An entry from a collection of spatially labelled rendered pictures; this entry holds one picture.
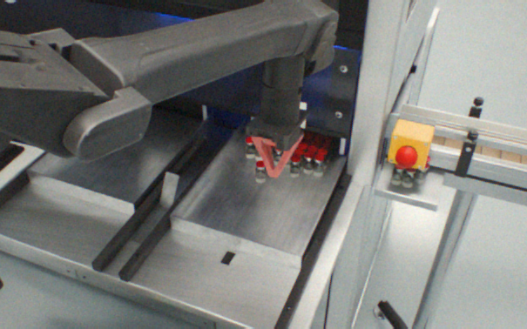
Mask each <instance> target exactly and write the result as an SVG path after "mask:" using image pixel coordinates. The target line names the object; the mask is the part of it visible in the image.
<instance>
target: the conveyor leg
mask: <svg viewBox="0 0 527 329"><path fill-rule="evenodd" d="M478 195H479V194H476V193H473V192H469V191H463V190H458V189H456V192H455V195H454V197H453V200H452V203H451V207H450V209H449V214H448V217H447V220H446V223H445V226H444V228H443V234H442V236H441V239H440V243H439V246H438V248H437V251H436V255H435V258H434V262H433V265H432V268H430V271H429V276H428V278H427V281H426V284H425V286H424V290H423V293H422V298H421V301H420V304H419V306H418V309H417V312H416V317H415V321H414V324H413V326H412V329H430V327H431V325H433V322H434V319H435V316H436V312H437V309H438V306H439V304H440V302H441V299H442V296H443V293H444V290H445V286H446V284H447V282H448V279H449V275H450V273H451V270H452V267H453V264H454V263H455V259H456V255H457V253H458V250H459V247H461V244H462V242H463V238H464V235H465V233H466V230H467V227H468V224H469V221H470V218H471V215H472V212H473V211H474V208H475V205H476V201H477V198H478Z"/></svg>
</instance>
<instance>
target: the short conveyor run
mask: <svg viewBox="0 0 527 329"><path fill-rule="evenodd" d="M483 101H484V100H483V99H482V98H481V97H475V98H474V102H473V104H474V105H475V106H471V107H470V113H469V115H468V116H464V115H459V114H455V113H451V112H447V111H439V110H435V109H430V108H425V107H421V106H416V105H412V104H405V103H403V105H402V109H401V110H398V112H397V113H396V114H400V113H401V114H406V115H410V116H414V117H419V118H422V119H426V120H431V121H435V122H436V129H435V133H434V136H433V139H432V143H431V146H430V147H429V153H428V156H429V157H430V158H431V160H430V161H429V169H433V170H437V171H443V172H445V177H444V181H443V185H444V186H448V187H451V188H455V189H458V190H463V191H469V192H473V193H476V194H480V195H484V196H487V197H492V198H497V199H501V200H504V201H508V202H511V203H515V205H522V206H526V207H527V129H525V128H519V127H515V126H511V125H507V124H499V123H494V122H491V121H485V120H481V119H479V118H480V115H481V112H482V108H481V107H479V106H481V105H483ZM390 140H391V138H387V140H386V144H385V150H384V154H383V161H382V167H383V165H384V163H385V160H386V158H388V150H389V145H390Z"/></svg>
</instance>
